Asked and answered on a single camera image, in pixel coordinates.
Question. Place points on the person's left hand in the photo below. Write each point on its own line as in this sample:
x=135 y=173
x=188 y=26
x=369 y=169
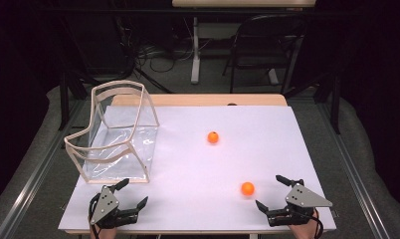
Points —
x=103 y=233

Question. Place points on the orange ball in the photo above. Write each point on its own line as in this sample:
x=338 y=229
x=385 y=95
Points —
x=247 y=188
x=213 y=137

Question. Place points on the clear plastic bag beige trim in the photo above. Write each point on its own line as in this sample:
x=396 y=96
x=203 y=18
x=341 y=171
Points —
x=121 y=159

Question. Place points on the aluminium floor rail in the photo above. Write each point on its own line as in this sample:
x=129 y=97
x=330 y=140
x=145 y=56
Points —
x=354 y=179
x=29 y=186

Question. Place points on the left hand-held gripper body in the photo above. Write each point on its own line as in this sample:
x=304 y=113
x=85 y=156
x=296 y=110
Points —
x=103 y=203

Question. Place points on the wooden table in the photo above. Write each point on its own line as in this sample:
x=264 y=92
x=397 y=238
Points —
x=201 y=99

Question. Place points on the white desk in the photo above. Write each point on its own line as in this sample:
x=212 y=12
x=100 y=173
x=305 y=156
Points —
x=242 y=3

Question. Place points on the black folding chair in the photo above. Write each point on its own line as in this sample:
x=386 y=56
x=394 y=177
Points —
x=271 y=24

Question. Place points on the white table sheet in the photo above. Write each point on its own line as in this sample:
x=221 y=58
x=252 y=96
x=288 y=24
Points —
x=204 y=166

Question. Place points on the person's right hand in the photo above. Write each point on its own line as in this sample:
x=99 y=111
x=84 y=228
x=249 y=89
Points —
x=304 y=231

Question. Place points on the black metal stand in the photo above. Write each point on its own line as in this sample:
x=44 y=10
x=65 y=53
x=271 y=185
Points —
x=336 y=106
x=64 y=99

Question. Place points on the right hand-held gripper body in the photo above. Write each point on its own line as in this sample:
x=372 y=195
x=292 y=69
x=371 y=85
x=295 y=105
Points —
x=304 y=196

